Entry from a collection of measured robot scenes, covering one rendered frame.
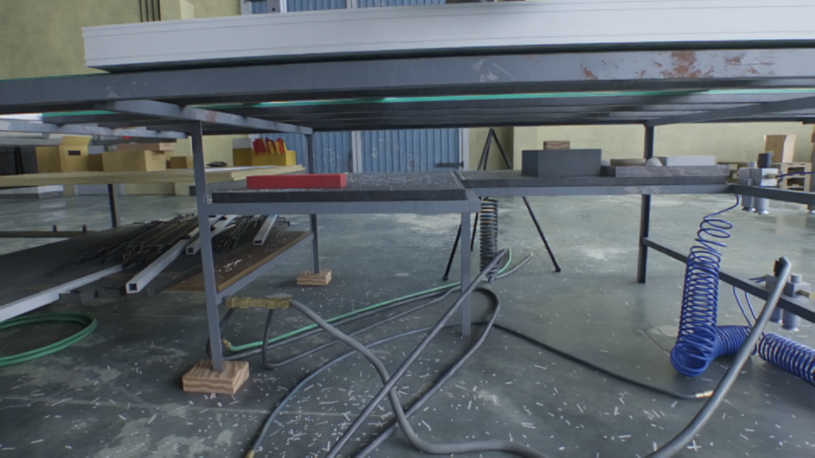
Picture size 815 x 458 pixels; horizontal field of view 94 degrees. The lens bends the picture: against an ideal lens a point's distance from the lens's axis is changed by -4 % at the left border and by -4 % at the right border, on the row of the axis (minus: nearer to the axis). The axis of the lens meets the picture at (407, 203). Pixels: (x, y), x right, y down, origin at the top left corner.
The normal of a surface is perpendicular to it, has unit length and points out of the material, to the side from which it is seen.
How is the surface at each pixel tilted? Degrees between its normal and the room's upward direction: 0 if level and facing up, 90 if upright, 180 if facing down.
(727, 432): 0
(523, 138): 90
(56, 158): 90
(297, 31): 90
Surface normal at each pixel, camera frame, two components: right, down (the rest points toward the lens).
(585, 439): -0.02, -0.99
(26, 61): -0.08, 0.13
